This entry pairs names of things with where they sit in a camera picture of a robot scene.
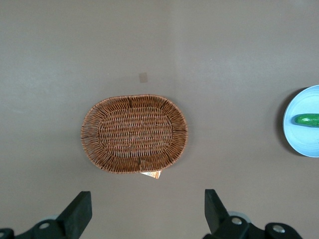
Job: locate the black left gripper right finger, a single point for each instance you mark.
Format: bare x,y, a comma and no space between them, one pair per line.
219,221

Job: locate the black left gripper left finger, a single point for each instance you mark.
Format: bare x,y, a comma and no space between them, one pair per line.
74,219

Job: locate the orange paper tag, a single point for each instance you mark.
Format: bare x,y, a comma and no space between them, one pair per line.
152,174

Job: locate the brown wicker oval basket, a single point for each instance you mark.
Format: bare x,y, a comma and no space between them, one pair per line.
134,134

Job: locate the light blue round plate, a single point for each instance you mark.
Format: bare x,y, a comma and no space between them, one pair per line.
304,144

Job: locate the green cucumber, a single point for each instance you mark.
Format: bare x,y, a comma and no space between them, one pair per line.
307,120

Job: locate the small square tape patch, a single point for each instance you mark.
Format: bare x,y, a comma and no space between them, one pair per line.
143,77

